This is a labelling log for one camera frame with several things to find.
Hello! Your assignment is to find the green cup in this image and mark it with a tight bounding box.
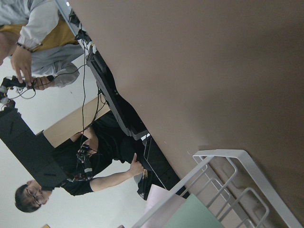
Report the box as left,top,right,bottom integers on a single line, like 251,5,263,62
164,194,224,228

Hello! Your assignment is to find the pink cup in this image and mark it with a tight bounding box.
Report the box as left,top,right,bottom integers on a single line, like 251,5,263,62
144,184,185,216

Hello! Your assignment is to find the person in black shirt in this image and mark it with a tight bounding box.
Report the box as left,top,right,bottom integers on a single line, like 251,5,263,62
14,111,152,214

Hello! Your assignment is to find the black monitor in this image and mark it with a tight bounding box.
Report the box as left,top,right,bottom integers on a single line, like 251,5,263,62
0,107,67,191

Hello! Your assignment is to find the person in grey jacket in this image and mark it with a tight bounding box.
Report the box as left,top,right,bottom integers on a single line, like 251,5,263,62
0,0,83,90

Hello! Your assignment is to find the white wire cup rack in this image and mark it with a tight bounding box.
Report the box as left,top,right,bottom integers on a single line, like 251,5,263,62
134,149,303,228

